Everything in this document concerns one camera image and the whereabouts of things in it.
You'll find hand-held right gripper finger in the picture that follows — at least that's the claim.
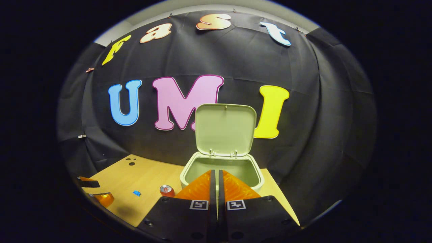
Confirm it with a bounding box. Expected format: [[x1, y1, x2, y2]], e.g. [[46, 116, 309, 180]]
[[137, 170, 218, 243], [218, 170, 301, 243]]

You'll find pale green desktop garbage bin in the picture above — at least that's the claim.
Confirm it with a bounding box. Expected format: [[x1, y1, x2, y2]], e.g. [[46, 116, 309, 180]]
[[180, 103, 265, 194]]

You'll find black backdrop cloth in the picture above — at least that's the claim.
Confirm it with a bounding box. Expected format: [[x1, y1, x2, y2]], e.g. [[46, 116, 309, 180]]
[[57, 10, 377, 226]]

